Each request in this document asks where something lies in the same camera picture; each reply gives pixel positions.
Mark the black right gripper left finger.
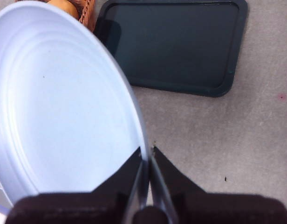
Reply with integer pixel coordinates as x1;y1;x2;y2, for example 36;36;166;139
5;147;144;224

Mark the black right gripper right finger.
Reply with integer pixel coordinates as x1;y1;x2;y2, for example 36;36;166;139
150;146;287;224

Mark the blue round plate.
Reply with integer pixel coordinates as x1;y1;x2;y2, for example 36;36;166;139
0;0;150;208

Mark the dark rectangular tray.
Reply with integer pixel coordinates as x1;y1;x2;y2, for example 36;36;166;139
94;0;248;98

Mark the brown wicker basket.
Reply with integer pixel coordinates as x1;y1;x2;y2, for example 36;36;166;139
15;0;96;31

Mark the brown potato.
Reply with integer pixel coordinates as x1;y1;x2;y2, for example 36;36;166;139
48;0;79;20

